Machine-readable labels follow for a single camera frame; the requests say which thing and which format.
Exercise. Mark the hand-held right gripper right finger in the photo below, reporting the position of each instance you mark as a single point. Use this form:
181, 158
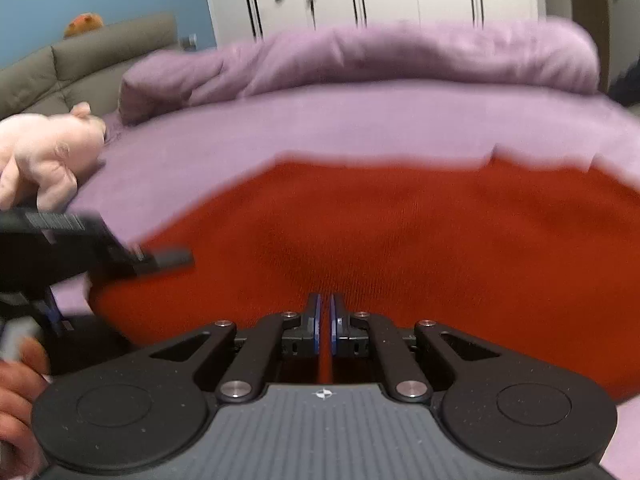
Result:
334, 320

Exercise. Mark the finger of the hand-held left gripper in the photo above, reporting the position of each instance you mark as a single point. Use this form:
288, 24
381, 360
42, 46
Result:
172, 258

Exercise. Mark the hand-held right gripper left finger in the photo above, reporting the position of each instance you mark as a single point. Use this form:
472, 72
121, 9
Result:
316, 320

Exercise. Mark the red knitted cardigan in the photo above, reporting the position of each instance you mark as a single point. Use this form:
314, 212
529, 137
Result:
400, 240

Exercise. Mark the person's left hand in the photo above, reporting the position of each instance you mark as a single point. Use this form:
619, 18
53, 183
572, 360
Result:
17, 405

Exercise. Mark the pink plush pig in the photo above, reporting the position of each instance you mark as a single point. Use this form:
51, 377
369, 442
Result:
40, 150

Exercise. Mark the grey padded headboard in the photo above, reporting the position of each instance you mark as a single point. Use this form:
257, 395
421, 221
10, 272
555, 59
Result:
75, 65

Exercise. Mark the orange plush toy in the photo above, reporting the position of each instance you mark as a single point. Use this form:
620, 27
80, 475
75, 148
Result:
84, 25

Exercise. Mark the purple duvet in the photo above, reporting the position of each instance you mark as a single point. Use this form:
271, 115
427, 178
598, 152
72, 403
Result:
375, 55

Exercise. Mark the black cloth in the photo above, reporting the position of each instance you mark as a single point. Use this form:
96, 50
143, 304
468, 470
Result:
625, 87

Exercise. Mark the brown wooden door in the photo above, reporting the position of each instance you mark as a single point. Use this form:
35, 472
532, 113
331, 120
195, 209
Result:
587, 15

